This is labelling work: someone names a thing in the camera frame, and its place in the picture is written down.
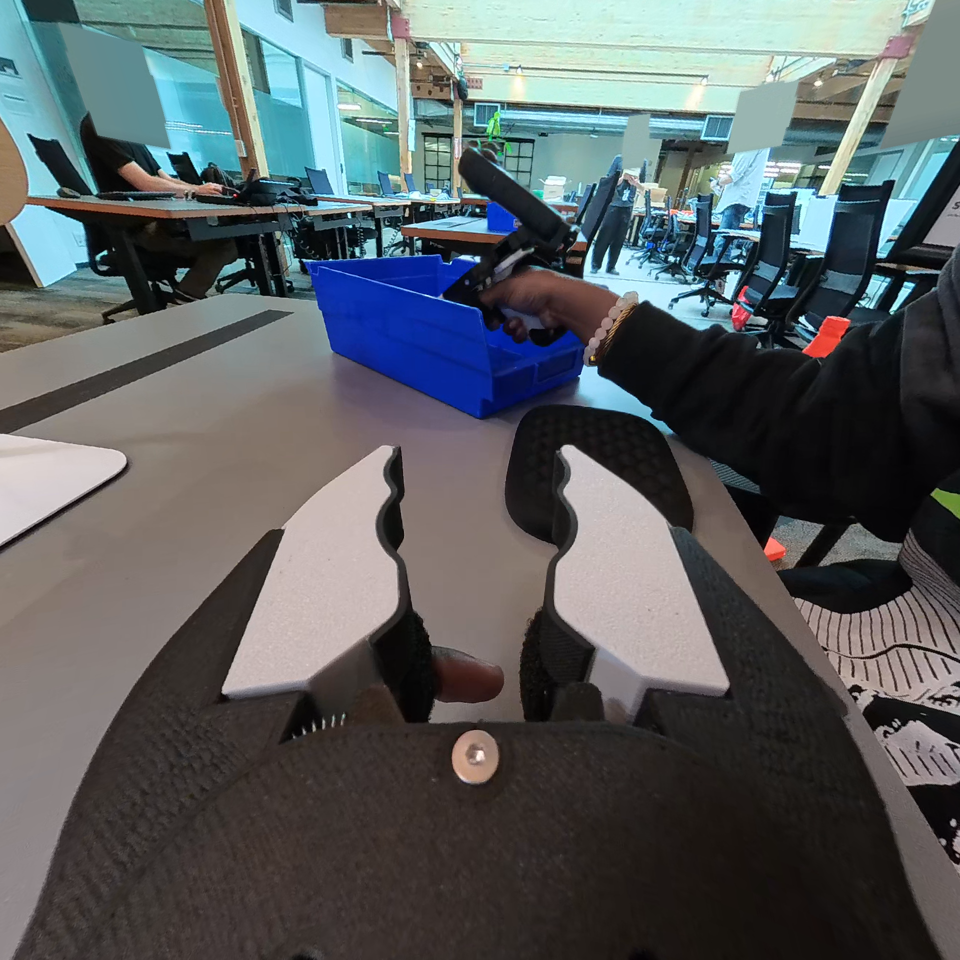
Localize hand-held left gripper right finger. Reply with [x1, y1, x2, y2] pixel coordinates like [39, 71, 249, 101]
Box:
[549, 446, 732, 724]

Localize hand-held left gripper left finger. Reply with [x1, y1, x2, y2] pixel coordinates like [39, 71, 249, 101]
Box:
[222, 446, 406, 706]

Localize person's right forearm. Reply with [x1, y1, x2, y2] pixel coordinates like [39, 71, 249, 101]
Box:
[600, 285, 960, 544]

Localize person's right hand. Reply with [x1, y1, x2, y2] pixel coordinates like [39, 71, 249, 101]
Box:
[480, 270, 613, 354]

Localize person's left hand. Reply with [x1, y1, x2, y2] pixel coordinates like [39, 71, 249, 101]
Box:
[432, 650, 507, 705]

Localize brown office desk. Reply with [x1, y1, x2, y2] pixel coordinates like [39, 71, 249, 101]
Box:
[402, 215, 589, 259]

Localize black wrist rest pad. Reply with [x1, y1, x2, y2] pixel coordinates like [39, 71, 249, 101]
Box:
[506, 405, 694, 549]

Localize black and white printed trousers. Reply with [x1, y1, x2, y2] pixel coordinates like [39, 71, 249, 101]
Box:
[795, 533, 960, 864]

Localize sign board on white stand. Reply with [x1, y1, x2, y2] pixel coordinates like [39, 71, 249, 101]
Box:
[0, 435, 130, 550]

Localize black office chair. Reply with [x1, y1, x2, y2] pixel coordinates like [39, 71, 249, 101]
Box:
[668, 180, 897, 349]

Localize orange traffic cone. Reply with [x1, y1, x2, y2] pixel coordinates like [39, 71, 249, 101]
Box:
[803, 315, 852, 358]

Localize long office desk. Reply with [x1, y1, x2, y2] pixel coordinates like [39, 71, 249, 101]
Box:
[27, 192, 376, 316]

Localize beaded bracelet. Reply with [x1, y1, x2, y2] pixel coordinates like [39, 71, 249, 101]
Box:
[585, 291, 640, 367]

